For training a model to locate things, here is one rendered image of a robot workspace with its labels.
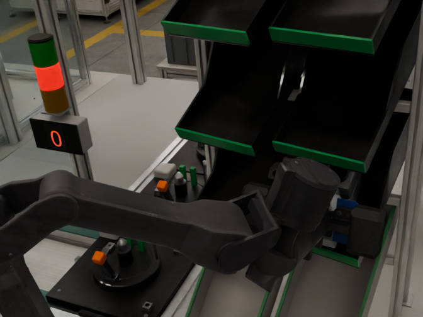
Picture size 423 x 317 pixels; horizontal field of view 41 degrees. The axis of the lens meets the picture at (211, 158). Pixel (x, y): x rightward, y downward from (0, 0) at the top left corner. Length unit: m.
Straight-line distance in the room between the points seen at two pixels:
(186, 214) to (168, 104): 1.54
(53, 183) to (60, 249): 0.84
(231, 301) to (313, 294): 0.15
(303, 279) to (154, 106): 1.25
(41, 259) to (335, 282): 0.70
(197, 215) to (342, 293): 0.44
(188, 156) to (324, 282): 0.68
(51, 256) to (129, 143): 0.63
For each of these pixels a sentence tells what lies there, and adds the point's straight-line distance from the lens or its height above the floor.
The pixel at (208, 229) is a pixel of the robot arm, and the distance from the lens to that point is 0.59.
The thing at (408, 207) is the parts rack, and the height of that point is 1.22.
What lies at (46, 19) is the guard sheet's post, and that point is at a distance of 1.18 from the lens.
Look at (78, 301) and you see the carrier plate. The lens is 1.17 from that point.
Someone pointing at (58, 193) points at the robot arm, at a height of 1.47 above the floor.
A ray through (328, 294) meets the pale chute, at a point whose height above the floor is 1.06.
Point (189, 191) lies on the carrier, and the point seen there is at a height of 0.99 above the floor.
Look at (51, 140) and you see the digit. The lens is 1.26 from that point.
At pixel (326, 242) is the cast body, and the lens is 0.82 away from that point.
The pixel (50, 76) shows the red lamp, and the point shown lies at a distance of 1.19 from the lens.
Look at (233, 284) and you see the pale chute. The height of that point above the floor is 1.05.
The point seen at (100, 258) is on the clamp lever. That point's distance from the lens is 1.10.
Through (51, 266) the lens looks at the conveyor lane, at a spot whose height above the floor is 0.92.
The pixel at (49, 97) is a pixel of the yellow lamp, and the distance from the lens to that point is 1.20.
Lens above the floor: 1.75
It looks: 31 degrees down
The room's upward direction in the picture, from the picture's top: 5 degrees counter-clockwise
